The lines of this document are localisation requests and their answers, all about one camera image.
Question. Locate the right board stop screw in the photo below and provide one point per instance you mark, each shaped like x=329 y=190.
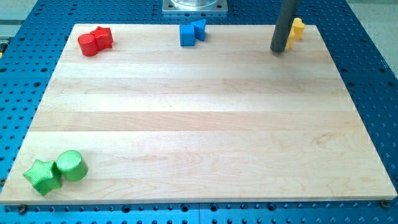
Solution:
x=384 y=203

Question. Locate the board stop screw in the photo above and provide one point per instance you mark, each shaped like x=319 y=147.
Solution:
x=384 y=203
x=22 y=209

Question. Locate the red star block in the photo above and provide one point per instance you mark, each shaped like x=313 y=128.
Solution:
x=103 y=37

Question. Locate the blue triangle block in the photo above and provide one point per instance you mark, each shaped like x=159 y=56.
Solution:
x=199 y=29

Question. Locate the green star block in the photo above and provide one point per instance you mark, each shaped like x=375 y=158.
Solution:
x=44 y=176

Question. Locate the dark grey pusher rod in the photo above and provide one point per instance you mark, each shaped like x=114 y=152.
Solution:
x=283 y=25

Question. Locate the left board stop screw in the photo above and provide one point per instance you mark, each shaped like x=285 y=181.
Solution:
x=22 y=209

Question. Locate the blue cube block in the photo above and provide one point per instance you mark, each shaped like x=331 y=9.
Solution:
x=187 y=35

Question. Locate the yellow block behind rod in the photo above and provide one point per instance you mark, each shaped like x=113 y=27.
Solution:
x=290 y=40

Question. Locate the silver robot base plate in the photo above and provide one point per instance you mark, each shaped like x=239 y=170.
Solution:
x=186 y=6

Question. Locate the red cylinder block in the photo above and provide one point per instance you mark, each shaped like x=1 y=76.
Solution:
x=88 y=45

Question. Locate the yellow heart block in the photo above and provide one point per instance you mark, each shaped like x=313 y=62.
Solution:
x=298 y=28

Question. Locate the green cylinder block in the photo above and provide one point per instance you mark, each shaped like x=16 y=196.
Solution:
x=72 y=165

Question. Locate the wooden board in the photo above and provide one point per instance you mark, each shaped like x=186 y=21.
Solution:
x=226 y=120

